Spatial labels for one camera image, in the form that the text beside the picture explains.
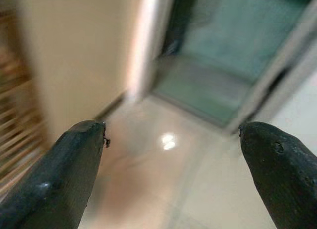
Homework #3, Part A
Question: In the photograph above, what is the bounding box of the glass sliding door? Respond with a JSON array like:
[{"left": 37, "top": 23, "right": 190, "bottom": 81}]
[{"left": 138, "top": 0, "right": 317, "bottom": 133}]

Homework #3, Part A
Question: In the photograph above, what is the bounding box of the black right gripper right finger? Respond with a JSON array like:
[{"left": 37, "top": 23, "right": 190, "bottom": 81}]
[{"left": 238, "top": 121, "right": 317, "bottom": 229}]

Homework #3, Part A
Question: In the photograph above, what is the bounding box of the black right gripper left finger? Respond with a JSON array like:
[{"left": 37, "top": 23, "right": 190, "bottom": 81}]
[{"left": 0, "top": 119, "right": 111, "bottom": 229}]

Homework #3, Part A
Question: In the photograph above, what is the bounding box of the wooden wine rack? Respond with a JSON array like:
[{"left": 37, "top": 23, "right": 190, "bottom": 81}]
[{"left": 0, "top": 9, "right": 48, "bottom": 190}]

